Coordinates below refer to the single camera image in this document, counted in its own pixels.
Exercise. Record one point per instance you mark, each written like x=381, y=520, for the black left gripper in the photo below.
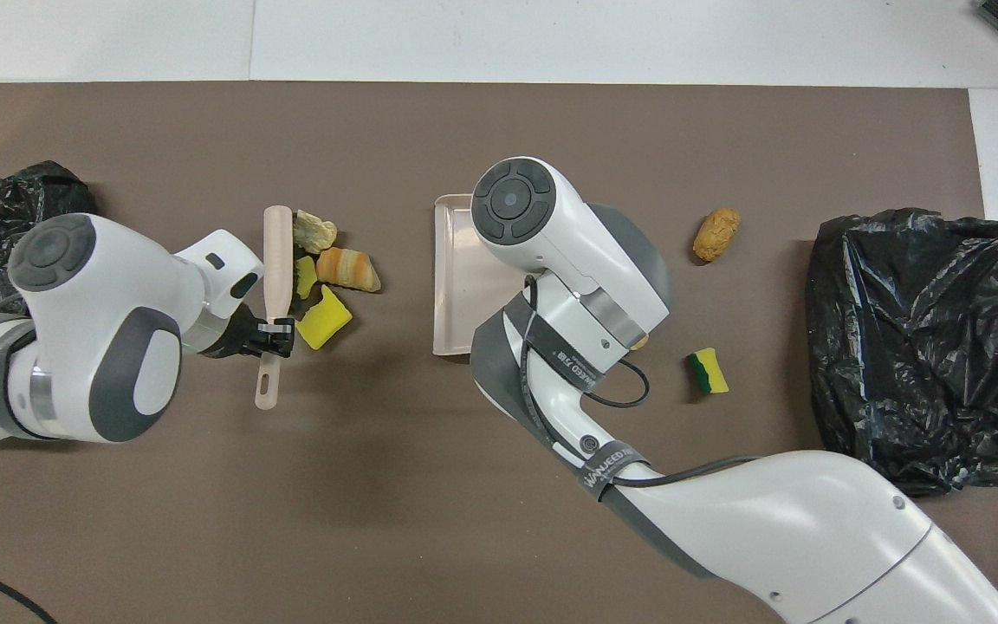
x=235, y=334

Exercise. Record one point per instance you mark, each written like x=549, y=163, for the yellow sponge piece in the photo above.
x=324, y=319
x=305, y=276

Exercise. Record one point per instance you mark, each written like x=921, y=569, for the beige hand brush black bristles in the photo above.
x=276, y=251

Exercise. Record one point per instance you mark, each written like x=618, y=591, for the orange cream striped foam piece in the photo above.
x=347, y=269

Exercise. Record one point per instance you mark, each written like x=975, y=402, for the pale cream foam piece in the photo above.
x=640, y=342
x=317, y=232

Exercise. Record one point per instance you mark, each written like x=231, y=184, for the beige plastic dustpan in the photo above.
x=456, y=286

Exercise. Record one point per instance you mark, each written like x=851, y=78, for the yellow sponge with green layer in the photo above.
x=712, y=371

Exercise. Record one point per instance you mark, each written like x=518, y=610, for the brown nugget shaped foam piece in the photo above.
x=716, y=234

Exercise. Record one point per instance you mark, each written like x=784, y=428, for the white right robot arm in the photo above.
x=767, y=520

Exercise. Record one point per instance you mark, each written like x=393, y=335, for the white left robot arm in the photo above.
x=100, y=329

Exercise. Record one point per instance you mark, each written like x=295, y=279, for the brown table mat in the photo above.
x=378, y=520

